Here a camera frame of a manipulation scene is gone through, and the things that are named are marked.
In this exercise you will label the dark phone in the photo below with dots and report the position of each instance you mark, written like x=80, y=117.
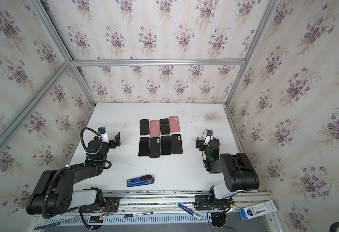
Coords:
x=144, y=127

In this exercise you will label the black phone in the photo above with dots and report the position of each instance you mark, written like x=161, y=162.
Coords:
x=166, y=145
x=144, y=145

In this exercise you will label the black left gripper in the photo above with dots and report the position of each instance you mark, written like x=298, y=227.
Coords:
x=116, y=143

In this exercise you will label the black phone case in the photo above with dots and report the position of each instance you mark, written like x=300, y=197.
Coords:
x=176, y=144
x=155, y=147

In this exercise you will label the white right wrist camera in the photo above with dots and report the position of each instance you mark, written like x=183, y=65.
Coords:
x=208, y=136

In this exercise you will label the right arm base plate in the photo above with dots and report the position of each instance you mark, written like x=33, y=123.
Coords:
x=208, y=202

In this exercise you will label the blue black stapler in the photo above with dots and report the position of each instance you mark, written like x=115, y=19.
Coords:
x=140, y=181

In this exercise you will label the black round connector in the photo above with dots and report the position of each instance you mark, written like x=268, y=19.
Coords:
x=218, y=219

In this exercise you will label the green metal ruler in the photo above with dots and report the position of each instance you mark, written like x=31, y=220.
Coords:
x=46, y=226

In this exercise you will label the pink-edged phone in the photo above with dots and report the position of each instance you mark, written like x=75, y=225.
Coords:
x=164, y=126

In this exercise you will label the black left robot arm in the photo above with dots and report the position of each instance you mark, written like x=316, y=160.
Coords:
x=54, y=193

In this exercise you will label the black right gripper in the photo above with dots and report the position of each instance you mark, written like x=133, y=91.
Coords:
x=202, y=142

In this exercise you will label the pink phone case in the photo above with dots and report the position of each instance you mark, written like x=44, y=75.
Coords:
x=154, y=128
x=174, y=124

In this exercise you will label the blue marker pen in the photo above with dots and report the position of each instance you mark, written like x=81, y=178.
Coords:
x=189, y=211

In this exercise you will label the blue white cardboard box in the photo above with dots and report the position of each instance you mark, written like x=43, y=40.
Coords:
x=258, y=210

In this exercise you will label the black thin pen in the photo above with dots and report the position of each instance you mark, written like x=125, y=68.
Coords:
x=138, y=214

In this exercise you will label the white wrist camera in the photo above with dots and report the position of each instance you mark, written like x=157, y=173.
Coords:
x=103, y=134
x=208, y=136

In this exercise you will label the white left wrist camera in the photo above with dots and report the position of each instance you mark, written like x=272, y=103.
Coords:
x=103, y=134

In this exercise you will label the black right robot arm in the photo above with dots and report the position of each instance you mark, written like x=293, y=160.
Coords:
x=238, y=173

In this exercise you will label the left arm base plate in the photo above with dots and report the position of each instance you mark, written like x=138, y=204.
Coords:
x=110, y=206

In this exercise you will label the aluminium rail base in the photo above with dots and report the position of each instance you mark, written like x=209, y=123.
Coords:
x=167, y=201

